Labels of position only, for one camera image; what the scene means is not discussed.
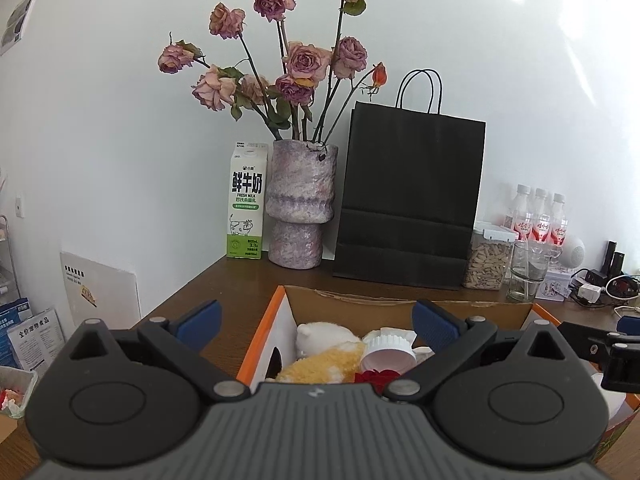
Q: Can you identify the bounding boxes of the white wall panel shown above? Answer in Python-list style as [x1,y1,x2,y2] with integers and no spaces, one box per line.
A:
[60,251,141,331]

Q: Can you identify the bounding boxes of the white printed tin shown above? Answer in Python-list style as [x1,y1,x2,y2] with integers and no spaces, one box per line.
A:
[540,265,576,301]

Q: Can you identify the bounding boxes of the printed leaflets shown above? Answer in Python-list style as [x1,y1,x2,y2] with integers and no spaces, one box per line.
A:
[7,307,66,368]

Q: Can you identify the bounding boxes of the clear jar of wooden pegs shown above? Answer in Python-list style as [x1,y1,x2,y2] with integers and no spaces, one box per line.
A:
[461,221,520,291]

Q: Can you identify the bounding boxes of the red cardboard box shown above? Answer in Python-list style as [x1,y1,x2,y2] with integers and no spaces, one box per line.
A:
[235,285,640,466]

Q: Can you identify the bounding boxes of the black paper bag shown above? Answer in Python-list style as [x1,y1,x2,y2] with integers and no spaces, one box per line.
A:
[332,69,487,291]

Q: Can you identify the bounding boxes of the black upright device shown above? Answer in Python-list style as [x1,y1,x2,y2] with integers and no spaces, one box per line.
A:
[602,241,627,276]

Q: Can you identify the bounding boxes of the white round speaker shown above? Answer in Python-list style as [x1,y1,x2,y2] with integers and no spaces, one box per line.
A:
[562,235,587,268]

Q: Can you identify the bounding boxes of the white plastic cotton swab container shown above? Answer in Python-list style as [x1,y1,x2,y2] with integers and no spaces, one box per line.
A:
[592,372,627,421]

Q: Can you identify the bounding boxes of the purple textured vase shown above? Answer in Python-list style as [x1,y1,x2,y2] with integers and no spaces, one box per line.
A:
[265,140,338,268]

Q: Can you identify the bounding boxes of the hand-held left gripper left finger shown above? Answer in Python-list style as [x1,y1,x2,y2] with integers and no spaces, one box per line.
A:
[62,300,248,403]

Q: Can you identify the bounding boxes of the white ribbed cap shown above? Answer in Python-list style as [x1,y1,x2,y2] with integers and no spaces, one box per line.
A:
[361,327,418,373]

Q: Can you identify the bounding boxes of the red rose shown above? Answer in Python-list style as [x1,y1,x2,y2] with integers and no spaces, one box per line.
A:
[354,367,401,386]

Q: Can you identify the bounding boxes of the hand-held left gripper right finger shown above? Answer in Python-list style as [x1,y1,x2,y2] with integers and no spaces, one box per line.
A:
[386,299,573,403]

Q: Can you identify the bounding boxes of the yellow spotted plush toy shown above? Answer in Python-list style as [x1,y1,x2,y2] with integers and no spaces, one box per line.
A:
[275,321,366,385]

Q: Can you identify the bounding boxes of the wall poster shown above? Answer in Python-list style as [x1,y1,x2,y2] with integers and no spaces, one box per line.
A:
[0,0,42,57]

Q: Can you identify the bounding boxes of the white green milk carton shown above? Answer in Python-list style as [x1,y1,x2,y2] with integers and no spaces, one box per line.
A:
[226,141,271,260]

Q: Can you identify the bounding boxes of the dried pink roses bouquet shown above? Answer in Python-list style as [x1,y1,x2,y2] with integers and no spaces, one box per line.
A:
[157,0,388,143]

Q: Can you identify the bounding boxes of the blue printed box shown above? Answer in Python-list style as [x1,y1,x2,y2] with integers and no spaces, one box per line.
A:
[0,300,33,367]

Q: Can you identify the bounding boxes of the clear drinking glass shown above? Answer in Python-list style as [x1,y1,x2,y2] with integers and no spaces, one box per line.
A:
[506,241,551,303]

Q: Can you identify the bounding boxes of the red label water bottle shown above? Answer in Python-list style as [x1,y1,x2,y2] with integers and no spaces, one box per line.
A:
[547,192,569,253]
[530,187,551,248]
[510,184,533,242]

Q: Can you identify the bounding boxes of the clear basket with small items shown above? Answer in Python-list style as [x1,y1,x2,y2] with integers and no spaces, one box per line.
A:
[0,365,38,419]

